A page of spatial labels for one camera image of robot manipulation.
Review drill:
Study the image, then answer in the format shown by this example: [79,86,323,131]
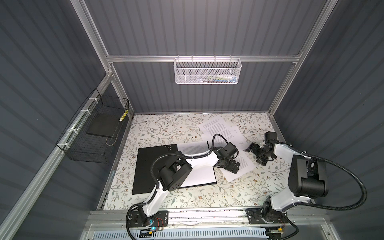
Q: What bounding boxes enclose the red folder black inside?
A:
[131,140,218,195]

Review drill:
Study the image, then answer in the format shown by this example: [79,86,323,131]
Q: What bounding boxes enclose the printed paper sheet back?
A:
[198,117,248,151]

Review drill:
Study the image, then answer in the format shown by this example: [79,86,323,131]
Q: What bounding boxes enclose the pens in white basket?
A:
[196,75,238,84]

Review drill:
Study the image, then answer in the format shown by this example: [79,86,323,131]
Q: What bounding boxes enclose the white ventilated front rail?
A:
[91,229,268,240]

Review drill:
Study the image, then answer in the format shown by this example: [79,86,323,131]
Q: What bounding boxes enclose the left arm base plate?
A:
[126,210,169,228]

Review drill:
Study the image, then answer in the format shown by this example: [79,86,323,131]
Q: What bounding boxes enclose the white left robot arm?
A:
[138,142,241,218]

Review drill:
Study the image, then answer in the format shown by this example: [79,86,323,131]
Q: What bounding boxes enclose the printed paper sheet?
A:
[221,150,256,183]
[198,117,248,151]
[177,141,217,188]

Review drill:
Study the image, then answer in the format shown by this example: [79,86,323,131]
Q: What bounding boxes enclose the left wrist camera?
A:
[224,142,238,157]

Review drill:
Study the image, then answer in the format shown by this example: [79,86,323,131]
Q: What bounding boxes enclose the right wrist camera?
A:
[264,132,279,145]

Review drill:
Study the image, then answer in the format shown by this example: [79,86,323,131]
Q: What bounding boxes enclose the floral patterned table mat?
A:
[104,113,290,210]

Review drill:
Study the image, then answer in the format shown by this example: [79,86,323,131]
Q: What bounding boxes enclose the yellow green marker pen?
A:
[119,110,129,122]

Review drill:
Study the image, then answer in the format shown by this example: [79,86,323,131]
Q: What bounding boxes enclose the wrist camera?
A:
[264,132,279,145]
[224,142,238,157]

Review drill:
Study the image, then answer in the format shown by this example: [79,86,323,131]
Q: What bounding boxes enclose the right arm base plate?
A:
[246,208,288,225]

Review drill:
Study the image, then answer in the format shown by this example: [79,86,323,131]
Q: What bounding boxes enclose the black wire basket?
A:
[57,90,130,164]

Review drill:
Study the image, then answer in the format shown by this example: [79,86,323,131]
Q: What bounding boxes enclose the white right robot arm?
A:
[246,142,329,224]

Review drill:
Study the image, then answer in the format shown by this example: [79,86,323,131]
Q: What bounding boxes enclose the white wire mesh basket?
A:
[173,58,242,85]

